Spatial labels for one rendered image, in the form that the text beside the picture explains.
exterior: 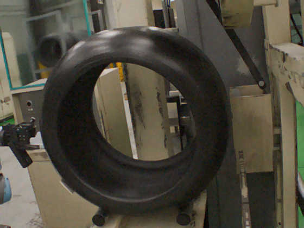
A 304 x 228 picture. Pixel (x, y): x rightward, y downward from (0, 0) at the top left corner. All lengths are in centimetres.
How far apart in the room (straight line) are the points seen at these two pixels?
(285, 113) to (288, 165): 20
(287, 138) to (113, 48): 72
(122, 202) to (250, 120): 53
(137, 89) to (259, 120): 47
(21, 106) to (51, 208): 64
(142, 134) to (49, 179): 86
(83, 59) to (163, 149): 57
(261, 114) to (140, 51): 53
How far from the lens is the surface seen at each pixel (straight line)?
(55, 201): 214
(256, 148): 130
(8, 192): 163
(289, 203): 144
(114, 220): 123
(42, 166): 207
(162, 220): 129
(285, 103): 128
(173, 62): 92
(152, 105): 135
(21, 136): 127
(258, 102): 125
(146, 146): 141
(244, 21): 115
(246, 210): 92
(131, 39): 95
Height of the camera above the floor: 147
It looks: 13 degrees down
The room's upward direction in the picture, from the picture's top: 9 degrees counter-clockwise
